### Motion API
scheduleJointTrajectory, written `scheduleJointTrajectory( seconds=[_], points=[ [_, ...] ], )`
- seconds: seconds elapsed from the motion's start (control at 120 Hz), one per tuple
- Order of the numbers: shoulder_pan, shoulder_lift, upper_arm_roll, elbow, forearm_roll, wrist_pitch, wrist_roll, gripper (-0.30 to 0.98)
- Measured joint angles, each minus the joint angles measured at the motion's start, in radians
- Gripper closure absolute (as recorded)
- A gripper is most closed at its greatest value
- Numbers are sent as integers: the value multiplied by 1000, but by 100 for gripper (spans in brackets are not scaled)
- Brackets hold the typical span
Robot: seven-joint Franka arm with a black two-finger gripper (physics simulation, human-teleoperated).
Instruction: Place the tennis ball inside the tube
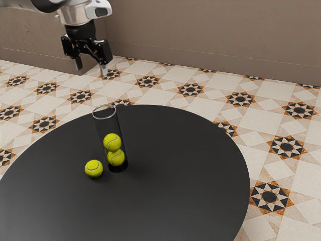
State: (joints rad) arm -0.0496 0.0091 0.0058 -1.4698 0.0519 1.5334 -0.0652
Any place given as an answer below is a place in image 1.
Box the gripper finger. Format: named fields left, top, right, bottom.
left=60, top=33, right=84, bottom=71
left=82, top=38, right=113, bottom=77

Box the yellow tennis ball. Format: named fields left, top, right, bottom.
left=84, top=159, right=104, bottom=179
left=107, top=149, right=125, bottom=167
left=103, top=133, right=122, bottom=152

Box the clear glass tube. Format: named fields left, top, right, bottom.
left=92, top=104, right=129, bottom=174

